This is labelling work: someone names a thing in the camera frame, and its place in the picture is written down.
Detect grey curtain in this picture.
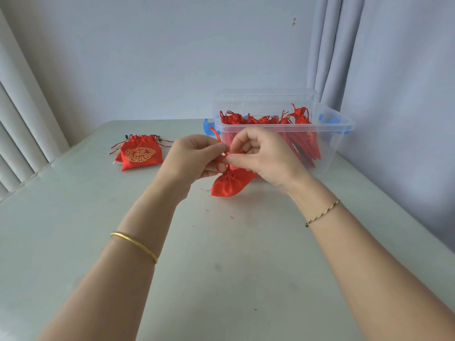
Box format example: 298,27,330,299
306,0,455,252

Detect person's left forearm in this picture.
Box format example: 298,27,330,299
39,180,182,341

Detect thin braided bracelet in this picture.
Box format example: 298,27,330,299
305,199,340,228

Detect person's right forearm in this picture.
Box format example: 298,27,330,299
288,175,455,341

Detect person's left hand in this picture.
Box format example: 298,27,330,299
158,134,230,205

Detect person's right hand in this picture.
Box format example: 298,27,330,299
226,126,313,194

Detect stack of red pouches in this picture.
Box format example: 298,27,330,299
209,126,257,198
109,134,174,172

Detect gold bangle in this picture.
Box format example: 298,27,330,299
110,232,159,265

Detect white vertical blinds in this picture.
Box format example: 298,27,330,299
0,7,70,199

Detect clear plastic storage box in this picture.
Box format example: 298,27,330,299
203,101,355,181

